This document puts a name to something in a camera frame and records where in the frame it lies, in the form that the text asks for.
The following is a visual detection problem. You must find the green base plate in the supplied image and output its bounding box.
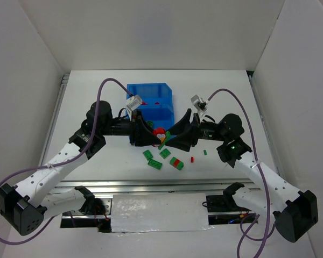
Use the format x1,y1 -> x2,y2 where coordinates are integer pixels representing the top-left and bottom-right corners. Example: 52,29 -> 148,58
158,139 -> 167,150

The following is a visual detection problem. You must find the green curved brick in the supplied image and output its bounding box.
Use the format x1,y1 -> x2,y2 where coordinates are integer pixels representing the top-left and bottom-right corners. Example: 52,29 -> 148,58
143,150 -> 153,161

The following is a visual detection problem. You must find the green 2x4 plate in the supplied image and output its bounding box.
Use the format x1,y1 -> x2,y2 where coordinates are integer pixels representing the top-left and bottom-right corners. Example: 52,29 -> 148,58
148,159 -> 163,170

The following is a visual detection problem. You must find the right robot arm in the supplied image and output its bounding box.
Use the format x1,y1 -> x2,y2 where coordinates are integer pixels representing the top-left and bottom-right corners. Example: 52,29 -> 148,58
166,109 -> 318,243

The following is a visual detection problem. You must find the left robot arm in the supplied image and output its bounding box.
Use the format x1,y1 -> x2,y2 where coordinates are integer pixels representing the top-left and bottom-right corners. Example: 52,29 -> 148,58
0,101 -> 161,236

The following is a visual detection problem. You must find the blue near bin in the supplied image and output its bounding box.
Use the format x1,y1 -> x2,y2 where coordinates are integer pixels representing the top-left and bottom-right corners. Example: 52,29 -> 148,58
138,105 -> 174,130

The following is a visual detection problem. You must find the blue bin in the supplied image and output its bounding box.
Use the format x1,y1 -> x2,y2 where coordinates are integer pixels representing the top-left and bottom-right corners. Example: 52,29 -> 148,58
127,83 -> 173,106
138,105 -> 174,130

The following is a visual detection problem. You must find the green red green brick stack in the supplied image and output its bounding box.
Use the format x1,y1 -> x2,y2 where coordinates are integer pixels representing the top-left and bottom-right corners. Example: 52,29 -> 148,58
169,157 -> 184,170

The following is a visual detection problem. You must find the blue far bin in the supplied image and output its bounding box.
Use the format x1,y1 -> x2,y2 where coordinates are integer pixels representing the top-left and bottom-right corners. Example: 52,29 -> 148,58
127,83 -> 173,106

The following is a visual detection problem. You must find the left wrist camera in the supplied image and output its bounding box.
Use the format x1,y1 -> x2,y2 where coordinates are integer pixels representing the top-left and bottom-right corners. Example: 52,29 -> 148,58
126,95 -> 143,111

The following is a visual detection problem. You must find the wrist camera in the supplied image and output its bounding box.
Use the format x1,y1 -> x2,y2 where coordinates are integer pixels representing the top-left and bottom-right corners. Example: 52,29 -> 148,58
126,95 -> 143,111
191,95 -> 208,122

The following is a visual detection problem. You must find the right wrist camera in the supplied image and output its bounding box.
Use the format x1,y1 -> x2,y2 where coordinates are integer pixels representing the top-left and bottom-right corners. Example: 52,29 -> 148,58
191,95 -> 208,122

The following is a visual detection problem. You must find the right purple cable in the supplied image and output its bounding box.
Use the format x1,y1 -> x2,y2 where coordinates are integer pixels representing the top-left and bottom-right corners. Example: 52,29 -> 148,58
204,88 -> 277,258

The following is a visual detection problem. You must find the purple cable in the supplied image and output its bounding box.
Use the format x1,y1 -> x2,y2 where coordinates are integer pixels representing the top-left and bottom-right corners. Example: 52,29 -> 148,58
204,88 -> 277,258
0,77 -> 135,247

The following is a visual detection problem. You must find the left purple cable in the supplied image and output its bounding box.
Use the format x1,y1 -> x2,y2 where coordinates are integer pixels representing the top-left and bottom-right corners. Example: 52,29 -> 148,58
0,77 -> 135,247

